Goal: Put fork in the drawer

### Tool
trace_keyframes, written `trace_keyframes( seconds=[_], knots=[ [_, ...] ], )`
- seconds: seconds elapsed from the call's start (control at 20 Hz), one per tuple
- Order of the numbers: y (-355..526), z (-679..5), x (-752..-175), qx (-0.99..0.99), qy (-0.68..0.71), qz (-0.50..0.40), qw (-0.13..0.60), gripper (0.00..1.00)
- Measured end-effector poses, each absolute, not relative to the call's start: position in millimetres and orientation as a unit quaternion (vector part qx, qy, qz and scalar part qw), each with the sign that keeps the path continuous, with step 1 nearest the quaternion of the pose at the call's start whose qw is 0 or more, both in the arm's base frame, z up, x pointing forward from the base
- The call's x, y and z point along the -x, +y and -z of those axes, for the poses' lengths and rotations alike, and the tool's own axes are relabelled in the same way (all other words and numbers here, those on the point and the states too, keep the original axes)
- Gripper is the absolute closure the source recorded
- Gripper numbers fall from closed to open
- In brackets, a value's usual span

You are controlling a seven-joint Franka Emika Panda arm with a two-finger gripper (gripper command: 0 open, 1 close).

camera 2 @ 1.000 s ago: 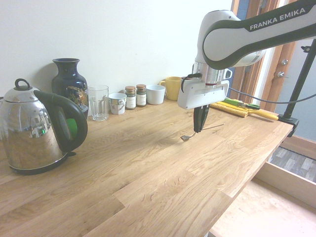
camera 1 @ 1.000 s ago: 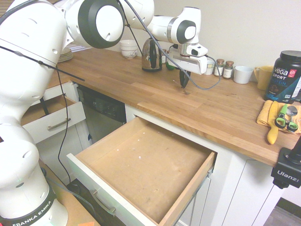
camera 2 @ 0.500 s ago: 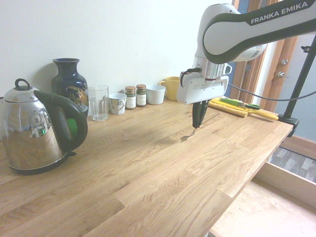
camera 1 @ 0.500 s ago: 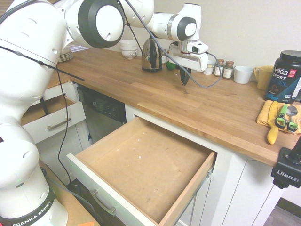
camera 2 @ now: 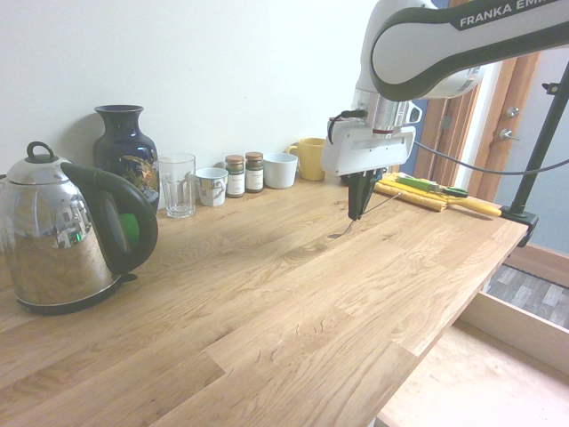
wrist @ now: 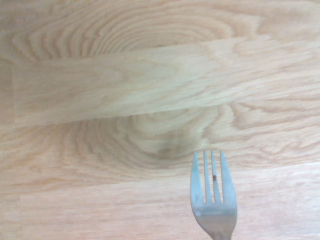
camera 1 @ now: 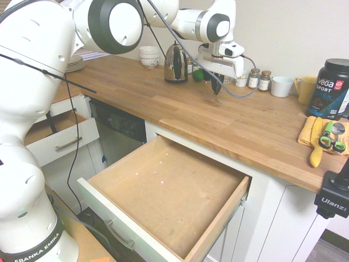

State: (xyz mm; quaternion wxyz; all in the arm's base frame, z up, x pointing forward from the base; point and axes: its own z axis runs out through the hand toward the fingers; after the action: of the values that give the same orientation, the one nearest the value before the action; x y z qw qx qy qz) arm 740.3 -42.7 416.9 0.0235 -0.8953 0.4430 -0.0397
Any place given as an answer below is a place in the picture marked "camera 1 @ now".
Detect silver bar drawer handle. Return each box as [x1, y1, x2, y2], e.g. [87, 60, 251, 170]
[104, 219, 136, 251]
[54, 136, 83, 152]

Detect green black scissors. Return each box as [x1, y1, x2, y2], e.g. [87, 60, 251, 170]
[330, 139, 347, 154]

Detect yellow handled kitchen tool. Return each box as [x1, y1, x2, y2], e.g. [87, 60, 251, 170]
[309, 116, 324, 168]

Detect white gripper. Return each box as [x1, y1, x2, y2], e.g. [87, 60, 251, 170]
[196, 51, 245, 96]

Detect black Vega protein tub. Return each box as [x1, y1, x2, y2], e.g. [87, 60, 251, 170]
[305, 58, 349, 121]

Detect black stainless dishwasher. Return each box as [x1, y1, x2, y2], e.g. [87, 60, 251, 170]
[88, 98, 147, 171]

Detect yellow mug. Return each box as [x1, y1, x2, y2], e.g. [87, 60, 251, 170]
[293, 76, 318, 105]

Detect plain white cup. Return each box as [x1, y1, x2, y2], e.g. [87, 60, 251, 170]
[270, 76, 295, 98]

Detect white patterned bowl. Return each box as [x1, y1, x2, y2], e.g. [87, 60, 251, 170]
[139, 45, 160, 59]
[140, 56, 160, 69]

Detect light green handled kitchen tool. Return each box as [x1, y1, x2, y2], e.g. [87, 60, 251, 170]
[318, 121, 346, 150]

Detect white kitchen cabinet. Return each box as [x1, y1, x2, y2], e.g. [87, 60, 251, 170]
[40, 94, 332, 262]

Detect stack of white plates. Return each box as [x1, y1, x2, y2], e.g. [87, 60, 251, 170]
[64, 56, 86, 73]

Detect gray braided cable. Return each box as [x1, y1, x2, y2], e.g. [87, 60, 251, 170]
[136, 0, 258, 99]

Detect yellow folded cloth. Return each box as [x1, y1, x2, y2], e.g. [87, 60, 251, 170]
[297, 115, 349, 157]

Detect small patterned white cup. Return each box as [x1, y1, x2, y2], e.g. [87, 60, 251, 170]
[235, 69, 250, 88]

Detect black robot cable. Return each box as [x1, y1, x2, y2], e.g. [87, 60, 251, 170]
[0, 53, 99, 216]

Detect chrome electric kettle black handle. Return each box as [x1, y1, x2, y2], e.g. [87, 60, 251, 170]
[164, 40, 189, 84]

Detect large open wooden drawer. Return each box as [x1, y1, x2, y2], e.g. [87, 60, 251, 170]
[77, 135, 253, 262]

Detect small open white drawer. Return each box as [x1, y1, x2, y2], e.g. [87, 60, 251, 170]
[23, 108, 100, 168]

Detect black Ulanzi clamp stand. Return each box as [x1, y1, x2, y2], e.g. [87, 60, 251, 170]
[313, 160, 349, 219]

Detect brown lid spice jar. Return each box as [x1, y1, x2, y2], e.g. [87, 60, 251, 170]
[248, 68, 260, 90]
[258, 70, 272, 92]

